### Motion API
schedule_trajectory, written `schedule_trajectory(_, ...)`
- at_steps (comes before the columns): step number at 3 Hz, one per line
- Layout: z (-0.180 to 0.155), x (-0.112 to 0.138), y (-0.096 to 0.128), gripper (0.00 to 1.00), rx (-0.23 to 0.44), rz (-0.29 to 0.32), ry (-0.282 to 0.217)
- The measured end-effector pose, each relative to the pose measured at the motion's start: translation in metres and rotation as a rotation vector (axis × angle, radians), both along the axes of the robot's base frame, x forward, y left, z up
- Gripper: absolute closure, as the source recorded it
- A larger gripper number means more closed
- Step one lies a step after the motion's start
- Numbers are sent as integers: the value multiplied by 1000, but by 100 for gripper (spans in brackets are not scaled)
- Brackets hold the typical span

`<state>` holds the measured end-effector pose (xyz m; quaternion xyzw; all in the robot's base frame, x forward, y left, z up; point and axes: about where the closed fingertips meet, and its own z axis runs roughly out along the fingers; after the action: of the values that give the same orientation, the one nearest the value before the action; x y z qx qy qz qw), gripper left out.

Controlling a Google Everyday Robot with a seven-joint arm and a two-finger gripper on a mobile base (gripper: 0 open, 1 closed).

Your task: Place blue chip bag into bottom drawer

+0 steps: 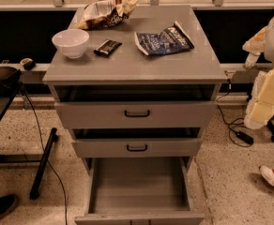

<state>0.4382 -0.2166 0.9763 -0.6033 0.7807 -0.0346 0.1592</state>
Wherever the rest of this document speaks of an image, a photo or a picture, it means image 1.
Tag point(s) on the blue chip bag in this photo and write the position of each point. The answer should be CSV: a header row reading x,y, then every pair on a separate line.
x,y
171,40

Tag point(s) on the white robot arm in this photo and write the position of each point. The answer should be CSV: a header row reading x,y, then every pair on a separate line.
x,y
260,108

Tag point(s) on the grey drawer cabinet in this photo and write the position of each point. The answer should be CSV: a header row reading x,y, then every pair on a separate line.
x,y
128,75

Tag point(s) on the grey top drawer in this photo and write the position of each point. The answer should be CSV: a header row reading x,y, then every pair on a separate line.
x,y
135,114

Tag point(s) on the grey middle drawer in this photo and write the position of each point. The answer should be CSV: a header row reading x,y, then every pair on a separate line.
x,y
136,148

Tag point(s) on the grey open bottom drawer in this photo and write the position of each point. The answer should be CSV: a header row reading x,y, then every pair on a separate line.
x,y
139,191

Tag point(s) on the brown white chip bag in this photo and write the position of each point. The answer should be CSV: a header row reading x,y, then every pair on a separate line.
x,y
106,13

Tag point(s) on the black bag on table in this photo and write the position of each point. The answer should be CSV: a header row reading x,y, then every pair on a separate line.
x,y
9,78

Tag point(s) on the black snack bar wrapper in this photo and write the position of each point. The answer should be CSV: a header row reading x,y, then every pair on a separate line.
x,y
107,48

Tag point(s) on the white bowl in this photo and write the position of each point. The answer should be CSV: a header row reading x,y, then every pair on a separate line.
x,y
71,42

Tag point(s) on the tape measure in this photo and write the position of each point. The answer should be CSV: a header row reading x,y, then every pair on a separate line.
x,y
27,63

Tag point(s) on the clear plastic bottle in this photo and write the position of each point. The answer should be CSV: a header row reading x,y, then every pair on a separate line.
x,y
251,60

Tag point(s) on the black shoe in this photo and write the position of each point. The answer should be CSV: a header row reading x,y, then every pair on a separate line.
x,y
7,204

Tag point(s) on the black power adapter with cable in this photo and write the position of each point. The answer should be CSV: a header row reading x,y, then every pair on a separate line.
x,y
246,140

